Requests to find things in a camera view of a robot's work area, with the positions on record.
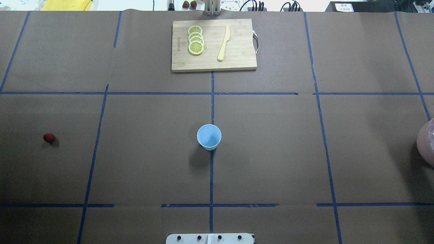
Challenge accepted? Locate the spare strawberry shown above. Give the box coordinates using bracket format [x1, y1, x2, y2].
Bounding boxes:
[182, 0, 190, 9]
[190, 1, 197, 10]

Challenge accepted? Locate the bamboo cutting board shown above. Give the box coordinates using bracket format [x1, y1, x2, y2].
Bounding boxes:
[172, 19, 257, 73]

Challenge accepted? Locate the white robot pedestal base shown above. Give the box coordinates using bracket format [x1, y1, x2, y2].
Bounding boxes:
[165, 233, 255, 244]

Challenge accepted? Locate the red strawberry on table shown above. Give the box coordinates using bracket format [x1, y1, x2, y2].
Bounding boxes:
[43, 133, 56, 144]

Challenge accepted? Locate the wooden knife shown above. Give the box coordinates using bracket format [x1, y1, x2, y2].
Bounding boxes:
[217, 25, 231, 62]

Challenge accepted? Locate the lemon slice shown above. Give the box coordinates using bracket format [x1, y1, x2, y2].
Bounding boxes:
[189, 36, 204, 44]
[188, 26, 203, 34]
[188, 41, 204, 56]
[189, 32, 203, 40]

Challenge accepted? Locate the pink bowl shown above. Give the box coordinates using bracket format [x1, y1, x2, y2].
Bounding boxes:
[416, 119, 434, 167]

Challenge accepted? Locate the aluminium frame post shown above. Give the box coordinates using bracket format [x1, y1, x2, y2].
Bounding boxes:
[204, 0, 221, 16]

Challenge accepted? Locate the yellow cloth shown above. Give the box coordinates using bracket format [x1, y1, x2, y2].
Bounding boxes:
[41, 0, 93, 11]

